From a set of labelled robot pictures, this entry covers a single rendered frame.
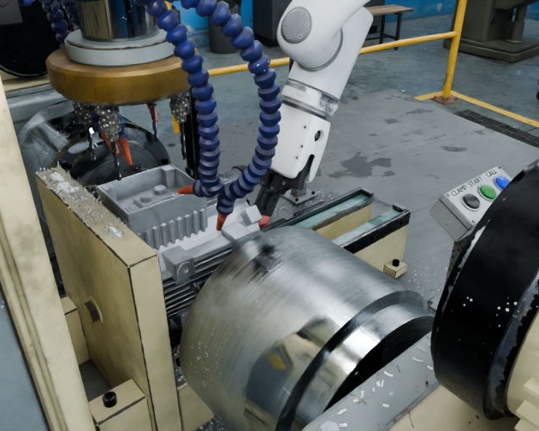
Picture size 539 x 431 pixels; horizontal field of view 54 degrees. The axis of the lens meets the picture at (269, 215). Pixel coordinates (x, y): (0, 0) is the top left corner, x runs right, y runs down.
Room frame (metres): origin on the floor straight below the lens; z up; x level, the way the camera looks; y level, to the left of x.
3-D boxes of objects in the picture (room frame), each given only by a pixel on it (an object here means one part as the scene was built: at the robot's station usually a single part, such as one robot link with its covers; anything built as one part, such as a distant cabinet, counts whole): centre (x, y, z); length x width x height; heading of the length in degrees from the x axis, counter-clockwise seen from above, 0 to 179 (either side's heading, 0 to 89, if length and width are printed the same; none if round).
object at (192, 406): (0.54, 0.13, 0.86); 0.07 x 0.06 x 0.12; 40
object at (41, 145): (0.93, 0.36, 1.04); 0.41 x 0.25 x 0.25; 40
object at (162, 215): (0.66, 0.17, 1.11); 0.12 x 0.11 x 0.07; 129
